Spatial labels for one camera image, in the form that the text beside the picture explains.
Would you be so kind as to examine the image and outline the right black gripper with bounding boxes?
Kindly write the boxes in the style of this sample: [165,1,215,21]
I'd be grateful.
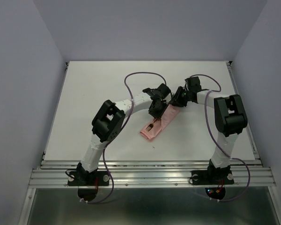
[168,86,191,107]

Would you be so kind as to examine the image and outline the pink satin napkin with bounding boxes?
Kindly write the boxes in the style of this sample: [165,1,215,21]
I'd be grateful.
[140,105,179,141]

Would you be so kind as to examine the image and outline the gold fork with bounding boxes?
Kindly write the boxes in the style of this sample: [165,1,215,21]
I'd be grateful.
[145,118,161,131]

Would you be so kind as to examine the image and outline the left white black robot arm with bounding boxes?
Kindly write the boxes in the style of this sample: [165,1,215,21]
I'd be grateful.
[76,84,171,185]

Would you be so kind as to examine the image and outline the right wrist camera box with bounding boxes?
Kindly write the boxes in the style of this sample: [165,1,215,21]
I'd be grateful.
[185,76,202,93]

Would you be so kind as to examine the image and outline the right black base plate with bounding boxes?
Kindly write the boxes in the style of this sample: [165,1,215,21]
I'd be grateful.
[189,170,234,186]

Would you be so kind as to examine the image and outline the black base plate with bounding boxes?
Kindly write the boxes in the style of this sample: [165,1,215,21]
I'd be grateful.
[65,170,110,187]
[189,170,234,186]

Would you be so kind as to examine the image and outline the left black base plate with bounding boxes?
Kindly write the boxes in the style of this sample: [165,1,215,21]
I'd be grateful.
[65,170,110,187]

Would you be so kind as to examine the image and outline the aluminium frame rail front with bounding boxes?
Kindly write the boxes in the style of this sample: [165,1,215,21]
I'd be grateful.
[29,159,276,188]

